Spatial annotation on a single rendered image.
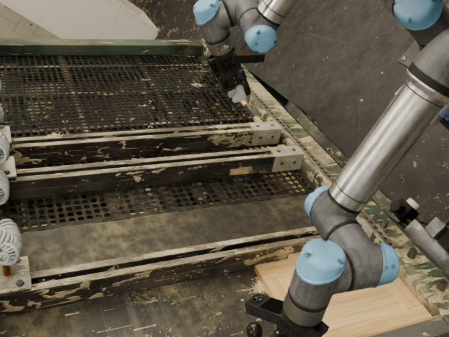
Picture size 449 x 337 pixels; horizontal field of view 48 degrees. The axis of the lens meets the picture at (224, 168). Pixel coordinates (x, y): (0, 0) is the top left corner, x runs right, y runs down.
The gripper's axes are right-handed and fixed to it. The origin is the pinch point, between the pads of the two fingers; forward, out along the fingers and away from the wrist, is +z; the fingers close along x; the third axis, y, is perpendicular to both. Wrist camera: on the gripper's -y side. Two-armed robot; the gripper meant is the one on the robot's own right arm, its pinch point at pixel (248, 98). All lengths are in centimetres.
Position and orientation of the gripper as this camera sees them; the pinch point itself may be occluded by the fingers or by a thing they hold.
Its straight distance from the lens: 162.7
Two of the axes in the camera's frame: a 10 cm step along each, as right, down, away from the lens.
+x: 3.9, 5.6, -7.3
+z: 3.2, 6.7, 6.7
